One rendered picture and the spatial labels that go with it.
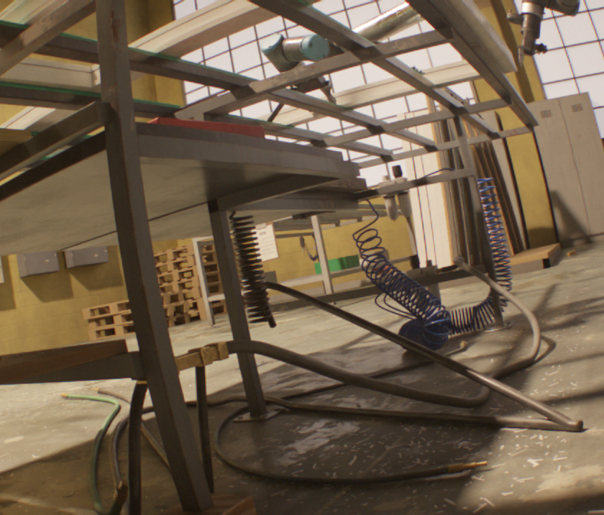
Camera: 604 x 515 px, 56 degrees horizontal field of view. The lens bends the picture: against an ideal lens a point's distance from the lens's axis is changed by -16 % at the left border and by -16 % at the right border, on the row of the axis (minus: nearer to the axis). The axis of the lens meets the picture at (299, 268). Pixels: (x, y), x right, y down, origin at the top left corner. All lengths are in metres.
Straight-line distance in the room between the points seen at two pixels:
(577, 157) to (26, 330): 7.47
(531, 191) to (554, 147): 0.72
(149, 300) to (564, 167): 7.74
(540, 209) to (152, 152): 7.74
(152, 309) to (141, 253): 0.07
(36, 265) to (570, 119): 7.19
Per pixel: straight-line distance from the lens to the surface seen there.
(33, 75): 1.45
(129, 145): 0.86
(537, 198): 8.46
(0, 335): 8.14
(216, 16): 1.36
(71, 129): 0.88
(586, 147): 8.38
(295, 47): 2.05
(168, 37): 1.43
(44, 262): 8.54
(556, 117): 8.44
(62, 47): 1.19
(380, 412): 1.42
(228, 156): 1.04
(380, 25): 2.04
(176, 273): 9.18
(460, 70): 2.19
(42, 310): 8.66
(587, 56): 9.10
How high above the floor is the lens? 0.34
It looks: 1 degrees up
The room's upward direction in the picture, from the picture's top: 11 degrees counter-clockwise
